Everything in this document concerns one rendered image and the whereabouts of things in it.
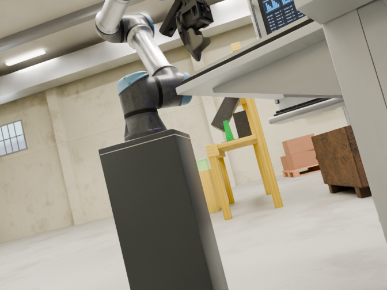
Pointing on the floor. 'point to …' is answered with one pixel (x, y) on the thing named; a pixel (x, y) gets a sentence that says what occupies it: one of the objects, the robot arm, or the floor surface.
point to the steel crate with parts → (341, 161)
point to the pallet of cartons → (299, 157)
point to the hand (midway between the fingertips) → (195, 58)
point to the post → (361, 101)
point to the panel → (376, 37)
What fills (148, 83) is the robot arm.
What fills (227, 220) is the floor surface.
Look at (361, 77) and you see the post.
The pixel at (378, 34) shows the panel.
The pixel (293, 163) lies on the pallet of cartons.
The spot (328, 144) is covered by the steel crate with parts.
